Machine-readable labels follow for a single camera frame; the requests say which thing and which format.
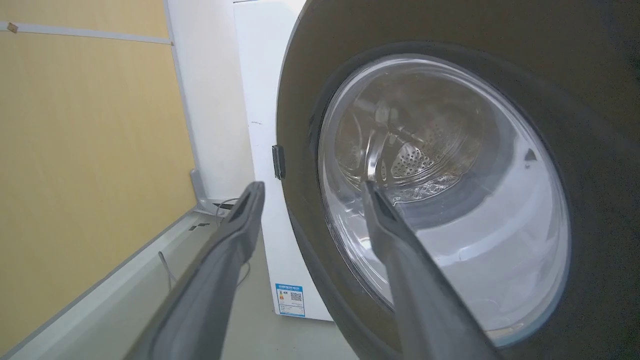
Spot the round dark washing machine door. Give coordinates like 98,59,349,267
275,0,640,360

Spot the white washing machine body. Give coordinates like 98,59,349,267
233,0,335,322

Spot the grey wall trim strip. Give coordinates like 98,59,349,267
0,21,174,46

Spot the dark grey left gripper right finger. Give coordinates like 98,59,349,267
362,180,501,360

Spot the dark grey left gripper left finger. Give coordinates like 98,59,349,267
123,181,266,360

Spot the thin grey cable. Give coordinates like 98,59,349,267
158,198,251,291

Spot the grey skirting board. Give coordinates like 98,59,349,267
0,169,236,360

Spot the blue energy label sticker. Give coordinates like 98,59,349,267
275,283,306,318

